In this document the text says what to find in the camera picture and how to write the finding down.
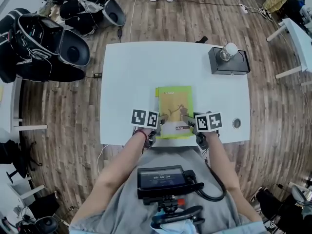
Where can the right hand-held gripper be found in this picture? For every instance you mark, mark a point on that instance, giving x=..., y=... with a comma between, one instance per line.
x=209, y=122

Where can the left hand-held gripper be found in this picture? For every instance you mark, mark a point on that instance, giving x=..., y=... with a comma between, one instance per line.
x=140, y=117

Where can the yellow-green cover book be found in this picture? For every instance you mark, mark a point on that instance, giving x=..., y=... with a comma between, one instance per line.
x=175, y=101

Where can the person's right forearm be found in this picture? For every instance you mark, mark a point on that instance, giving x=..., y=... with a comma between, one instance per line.
x=223, y=169

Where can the person's left forearm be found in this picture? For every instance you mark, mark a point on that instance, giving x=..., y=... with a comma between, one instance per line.
x=117, y=169

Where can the red wrist band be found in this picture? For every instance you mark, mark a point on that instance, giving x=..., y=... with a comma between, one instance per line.
x=143, y=134

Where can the black chest-mounted monitor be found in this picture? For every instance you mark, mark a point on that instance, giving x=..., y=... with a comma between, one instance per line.
x=161, y=179

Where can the black box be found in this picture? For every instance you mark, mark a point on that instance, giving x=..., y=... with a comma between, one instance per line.
x=229, y=66

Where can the black power adapter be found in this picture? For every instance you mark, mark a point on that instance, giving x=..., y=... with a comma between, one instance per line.
x=97, y=75

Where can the clear jar with white lid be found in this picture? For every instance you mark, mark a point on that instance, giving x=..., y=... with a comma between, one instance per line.
x=229, y=50

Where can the person's grey shirt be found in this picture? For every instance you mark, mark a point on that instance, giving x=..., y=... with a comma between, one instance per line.
x=126, y=211

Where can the light blue cloth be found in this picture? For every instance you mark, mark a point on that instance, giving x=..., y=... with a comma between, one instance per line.
x=175, y=228

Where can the white power strip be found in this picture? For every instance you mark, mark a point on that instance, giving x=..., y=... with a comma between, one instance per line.
x=243, y=8

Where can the open black grey backpack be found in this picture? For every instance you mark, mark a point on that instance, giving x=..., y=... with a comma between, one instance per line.
x=90, y=8

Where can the white side table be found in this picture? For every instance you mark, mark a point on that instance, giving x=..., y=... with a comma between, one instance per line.
x=297, y=40

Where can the large open black backpack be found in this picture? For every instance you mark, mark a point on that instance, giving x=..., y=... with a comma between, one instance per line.
x=41, y=47

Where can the black office chair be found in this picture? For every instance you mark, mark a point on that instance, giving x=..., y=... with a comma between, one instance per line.
x=17, y=160

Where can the white desk with legs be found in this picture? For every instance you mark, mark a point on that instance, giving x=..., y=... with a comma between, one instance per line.
x=12, y=106

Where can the black equipment pile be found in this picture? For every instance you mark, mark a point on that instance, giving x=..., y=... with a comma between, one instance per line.
x=36, y=216

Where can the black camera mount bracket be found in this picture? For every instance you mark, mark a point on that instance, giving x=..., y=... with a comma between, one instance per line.
x=173, y=208

